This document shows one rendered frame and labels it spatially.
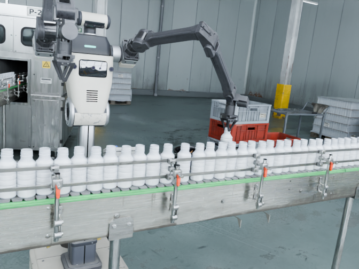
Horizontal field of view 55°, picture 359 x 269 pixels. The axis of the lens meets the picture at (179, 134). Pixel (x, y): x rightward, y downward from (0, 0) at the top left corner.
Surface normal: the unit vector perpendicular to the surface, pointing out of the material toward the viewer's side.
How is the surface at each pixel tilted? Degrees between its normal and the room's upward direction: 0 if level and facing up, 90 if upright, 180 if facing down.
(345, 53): 90
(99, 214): 90
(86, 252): 90
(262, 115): 90
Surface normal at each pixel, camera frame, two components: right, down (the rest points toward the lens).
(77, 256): 0.47, 0.22
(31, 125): 0.18, 0.22
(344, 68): -0.88, 0.02
